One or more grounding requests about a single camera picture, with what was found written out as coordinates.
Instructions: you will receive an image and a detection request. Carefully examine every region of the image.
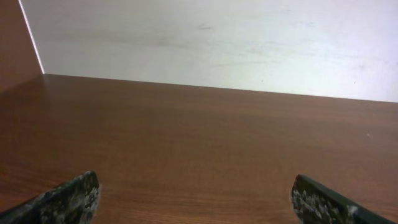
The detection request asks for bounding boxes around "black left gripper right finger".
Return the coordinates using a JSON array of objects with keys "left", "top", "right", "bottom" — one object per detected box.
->
[{"left": 291, "top": 174, "right": 395, "bottom": 224}]

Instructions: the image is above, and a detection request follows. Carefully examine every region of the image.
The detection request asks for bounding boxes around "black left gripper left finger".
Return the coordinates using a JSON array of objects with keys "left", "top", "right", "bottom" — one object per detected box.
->
[{"left": 1, "top": 171, "right": 100, "bottom": 224}]

